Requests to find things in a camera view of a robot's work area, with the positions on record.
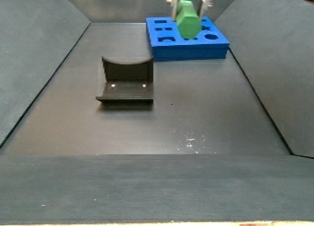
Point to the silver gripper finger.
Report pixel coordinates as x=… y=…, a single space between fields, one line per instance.
x=207 y=4
x=174 y=6

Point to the green hexagonal prism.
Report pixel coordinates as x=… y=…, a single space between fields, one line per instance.
x=188 y=20

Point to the blue foam shape-sorter block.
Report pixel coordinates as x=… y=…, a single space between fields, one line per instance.
x=169 y=47

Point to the black curved holder stand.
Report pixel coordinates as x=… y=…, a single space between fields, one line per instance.
x=129 y=81

